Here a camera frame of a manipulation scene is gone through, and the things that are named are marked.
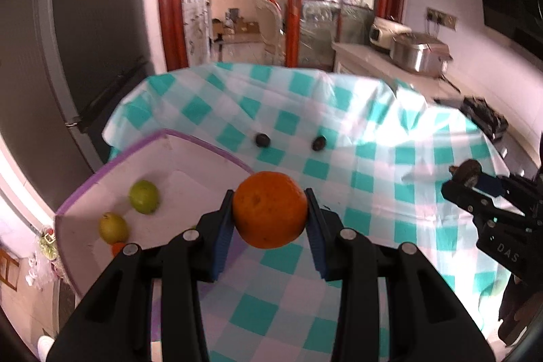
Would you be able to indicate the large green apple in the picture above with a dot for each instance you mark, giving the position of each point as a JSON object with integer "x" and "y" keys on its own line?
{"x": 144, "y": 196}

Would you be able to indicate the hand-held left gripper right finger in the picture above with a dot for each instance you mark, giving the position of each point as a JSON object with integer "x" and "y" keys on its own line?
{"x": 317, "y": 243}

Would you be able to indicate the white countertop appliance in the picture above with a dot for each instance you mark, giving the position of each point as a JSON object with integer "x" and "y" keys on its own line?
{"x": 384, "y": 33}

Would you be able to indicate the white chair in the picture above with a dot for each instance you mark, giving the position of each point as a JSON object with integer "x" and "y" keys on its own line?
{"x": 269, "y": 27}

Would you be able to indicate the white kitchen counter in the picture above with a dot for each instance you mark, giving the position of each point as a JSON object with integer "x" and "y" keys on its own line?
{"x": 373, "y": 67}

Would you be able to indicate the small dark round fruit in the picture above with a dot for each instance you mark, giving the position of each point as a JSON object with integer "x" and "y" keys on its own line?
{"x": 319, "y": 143}
{"x": 263, "y": 139}

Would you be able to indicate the teal white checkered tablecloth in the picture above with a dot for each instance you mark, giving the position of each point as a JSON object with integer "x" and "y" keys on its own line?
{"x": 360, "y": 175}

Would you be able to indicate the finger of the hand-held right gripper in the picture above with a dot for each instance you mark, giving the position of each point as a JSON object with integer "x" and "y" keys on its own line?
{"x": 471, "y": 201}
{"x": 492, "y": 184}

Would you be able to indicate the white box with purple rim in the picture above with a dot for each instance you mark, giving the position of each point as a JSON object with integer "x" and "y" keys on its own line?
{"x": 191, "y": 162}

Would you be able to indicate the dark grey refrigerator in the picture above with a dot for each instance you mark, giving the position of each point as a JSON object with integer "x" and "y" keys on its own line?
{"x": 85, "y": 27}

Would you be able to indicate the large orange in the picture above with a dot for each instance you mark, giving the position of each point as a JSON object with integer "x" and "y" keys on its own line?
{"x": 269, "y": 209}
{"x": 118, "y": 248}

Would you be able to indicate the black gas stove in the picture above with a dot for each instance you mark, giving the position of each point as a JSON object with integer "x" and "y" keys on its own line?
{"x": 483, "y": 116}

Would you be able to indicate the person's right hand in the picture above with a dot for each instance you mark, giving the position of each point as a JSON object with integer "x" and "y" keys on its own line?
{"x": 515, "y": 315}

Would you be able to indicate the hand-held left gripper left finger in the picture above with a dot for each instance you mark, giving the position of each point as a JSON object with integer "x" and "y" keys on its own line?
{"x": 222, "y": 243}

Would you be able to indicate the wall socket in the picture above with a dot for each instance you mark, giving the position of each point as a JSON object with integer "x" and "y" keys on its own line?
{"x": 441, "y": 18}

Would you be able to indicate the steel countertop appliance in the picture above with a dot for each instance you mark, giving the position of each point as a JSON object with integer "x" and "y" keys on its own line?
{"x": 418, "y": 54}

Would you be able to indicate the yellow pear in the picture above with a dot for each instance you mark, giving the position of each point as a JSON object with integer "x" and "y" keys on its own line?
{"x": 112, "y": 227}

